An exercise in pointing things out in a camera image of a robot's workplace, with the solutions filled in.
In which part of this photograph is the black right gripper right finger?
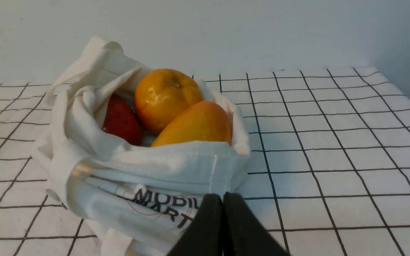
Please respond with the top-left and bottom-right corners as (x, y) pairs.
(223, 193), (289, 256)

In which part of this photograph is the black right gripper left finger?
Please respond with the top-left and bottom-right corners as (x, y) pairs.
(168, 193), (222, 256)

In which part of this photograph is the white cloth tote bag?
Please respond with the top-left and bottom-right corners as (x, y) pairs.
(31, 36), (251, 256)

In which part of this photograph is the orange fruit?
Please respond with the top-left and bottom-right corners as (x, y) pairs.
(135, 69), (204, 134)

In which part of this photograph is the yellow-orange mango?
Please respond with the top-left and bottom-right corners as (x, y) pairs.
(151, 101), (233, 147)

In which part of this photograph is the white black-grid tablecloth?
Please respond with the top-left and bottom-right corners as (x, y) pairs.
(0, 68), (410, 256)

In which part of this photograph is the red apple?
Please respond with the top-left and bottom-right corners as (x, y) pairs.
(102, 95), (144, 146)

